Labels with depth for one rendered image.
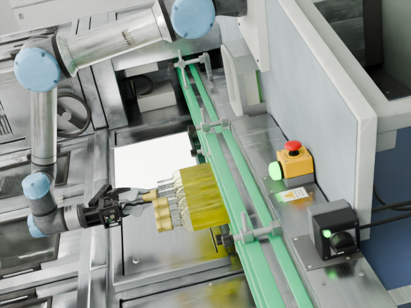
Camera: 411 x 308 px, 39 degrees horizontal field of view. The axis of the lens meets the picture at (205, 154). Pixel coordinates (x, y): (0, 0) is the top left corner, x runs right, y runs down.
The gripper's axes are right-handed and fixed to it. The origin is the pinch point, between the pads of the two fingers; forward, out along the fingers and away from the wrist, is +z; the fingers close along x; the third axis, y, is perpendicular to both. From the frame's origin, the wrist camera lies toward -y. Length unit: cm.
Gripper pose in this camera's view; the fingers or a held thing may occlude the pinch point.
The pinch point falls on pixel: (146, 196)
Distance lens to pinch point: 178.2
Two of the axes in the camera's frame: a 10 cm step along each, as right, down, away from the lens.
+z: 9.7, -2.3, 0.6
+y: 1.5, 4.4, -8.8
